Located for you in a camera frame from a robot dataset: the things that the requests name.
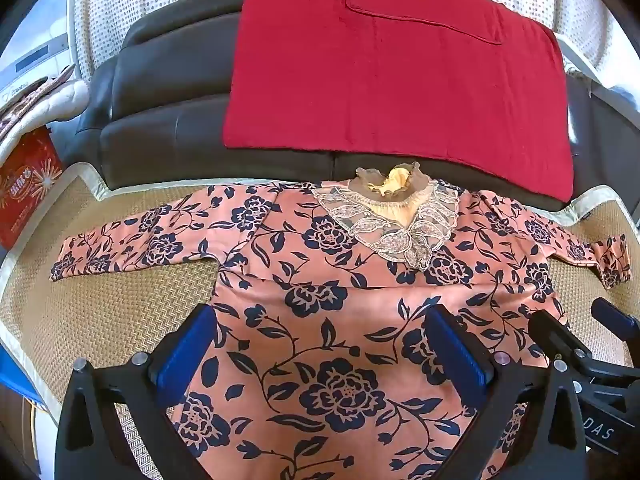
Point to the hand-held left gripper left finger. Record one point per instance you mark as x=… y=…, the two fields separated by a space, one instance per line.
x=185 y=352

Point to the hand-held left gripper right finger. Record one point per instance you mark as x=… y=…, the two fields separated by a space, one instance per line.
x=456 y=355

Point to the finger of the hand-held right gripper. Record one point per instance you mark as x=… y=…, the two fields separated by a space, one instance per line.
x=552 y=332
x=612 y=312

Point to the pink floral blouse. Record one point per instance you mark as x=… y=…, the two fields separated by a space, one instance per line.
x=350 y=310

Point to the woven straw mat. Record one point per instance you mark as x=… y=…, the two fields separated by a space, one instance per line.
x=100 y=300

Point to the blue sheet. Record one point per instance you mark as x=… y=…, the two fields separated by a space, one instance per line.
x=15 y=375

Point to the red cardboard box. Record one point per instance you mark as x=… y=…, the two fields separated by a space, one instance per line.
x=25 y=190

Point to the black leather sofa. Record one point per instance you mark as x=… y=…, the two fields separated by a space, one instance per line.
x=165 y=110

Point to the red knitted cloth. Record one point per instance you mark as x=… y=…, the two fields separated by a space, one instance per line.
x=390 y=85

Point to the white quilted patterned cloth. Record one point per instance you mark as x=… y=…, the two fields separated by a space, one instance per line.
x=60 y=102

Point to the white appliance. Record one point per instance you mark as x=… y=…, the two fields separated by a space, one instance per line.
x=35 y=60

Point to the white dotted cloth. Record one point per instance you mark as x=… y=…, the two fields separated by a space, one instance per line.
x=150 y=0

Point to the white metal frame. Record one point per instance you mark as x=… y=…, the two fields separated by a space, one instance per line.
x=617 y=91

